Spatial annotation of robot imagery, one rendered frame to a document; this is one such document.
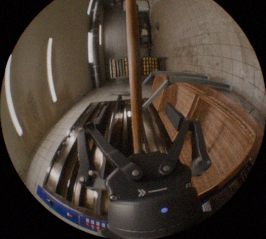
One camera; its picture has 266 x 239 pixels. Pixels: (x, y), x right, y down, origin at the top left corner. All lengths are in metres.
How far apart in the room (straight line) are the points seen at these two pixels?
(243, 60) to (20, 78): 2.60
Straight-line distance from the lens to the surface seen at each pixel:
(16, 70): 1.51
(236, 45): 1.36
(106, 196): 0.60
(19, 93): 1.46
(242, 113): 0.65
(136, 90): 0.22
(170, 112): 0.19
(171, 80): 0.64
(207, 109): 0.82
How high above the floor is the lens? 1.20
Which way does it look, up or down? 1 degrees down
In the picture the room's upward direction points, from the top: 94 degrees counter-clockwise
